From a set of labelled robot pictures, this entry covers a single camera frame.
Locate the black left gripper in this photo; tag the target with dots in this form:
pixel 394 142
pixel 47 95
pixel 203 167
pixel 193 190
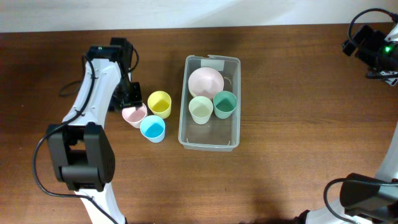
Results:
pixel 137 101

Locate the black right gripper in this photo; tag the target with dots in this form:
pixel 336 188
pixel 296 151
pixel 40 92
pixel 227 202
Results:
pixel 373 39

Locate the pink plastic cup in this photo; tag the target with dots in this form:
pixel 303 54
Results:
pixel 135 115

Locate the yellow plastic cup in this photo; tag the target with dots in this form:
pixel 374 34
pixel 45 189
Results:
pixel 160 103

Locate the blue plastic cup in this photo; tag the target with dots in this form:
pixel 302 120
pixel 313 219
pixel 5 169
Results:
pixel 153 128

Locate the cream plastic cup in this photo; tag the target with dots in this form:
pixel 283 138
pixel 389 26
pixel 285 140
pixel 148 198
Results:
pixel 200 109

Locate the pink plastic bowl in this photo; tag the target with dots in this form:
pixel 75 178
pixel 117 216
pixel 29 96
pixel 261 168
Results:
pixel 206 82

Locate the green plastic cup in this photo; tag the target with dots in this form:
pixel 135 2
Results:
pixel 225 102

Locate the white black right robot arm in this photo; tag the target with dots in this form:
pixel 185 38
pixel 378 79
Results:
pixel 358 198

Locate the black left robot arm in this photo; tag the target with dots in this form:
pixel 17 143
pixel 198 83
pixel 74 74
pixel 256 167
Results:
pixel 81 154

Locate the clear plastic container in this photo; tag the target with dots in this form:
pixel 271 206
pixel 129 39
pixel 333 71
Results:
pixel 217 134

